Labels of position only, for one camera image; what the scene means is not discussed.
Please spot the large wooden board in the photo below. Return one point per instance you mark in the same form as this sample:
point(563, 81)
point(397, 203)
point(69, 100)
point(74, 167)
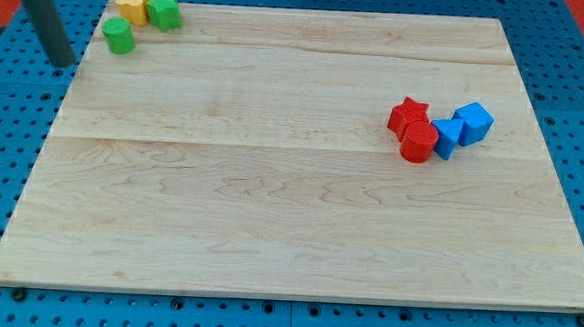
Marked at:
point(246, 154)

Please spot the red star block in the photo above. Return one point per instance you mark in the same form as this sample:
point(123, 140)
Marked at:
point(406, 113)

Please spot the red cylinder block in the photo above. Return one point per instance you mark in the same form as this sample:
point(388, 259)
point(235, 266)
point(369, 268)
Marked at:
point(418, 142)

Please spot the blue triangle block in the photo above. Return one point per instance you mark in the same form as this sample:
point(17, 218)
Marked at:
point(449, 132)

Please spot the blue cube block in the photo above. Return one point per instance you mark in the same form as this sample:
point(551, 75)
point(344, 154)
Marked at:
point(477, 122)

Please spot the green star block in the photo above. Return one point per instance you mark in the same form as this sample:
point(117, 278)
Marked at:
point(164, 14)

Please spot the green cylinder block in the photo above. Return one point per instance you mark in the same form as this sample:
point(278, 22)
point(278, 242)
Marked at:
point(119, 36)

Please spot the yellow heart block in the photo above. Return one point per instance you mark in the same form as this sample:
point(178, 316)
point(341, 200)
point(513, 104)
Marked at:
point(134, 11)

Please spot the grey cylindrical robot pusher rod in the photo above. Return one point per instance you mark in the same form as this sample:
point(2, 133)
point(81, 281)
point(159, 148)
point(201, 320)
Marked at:
point(50, 31)

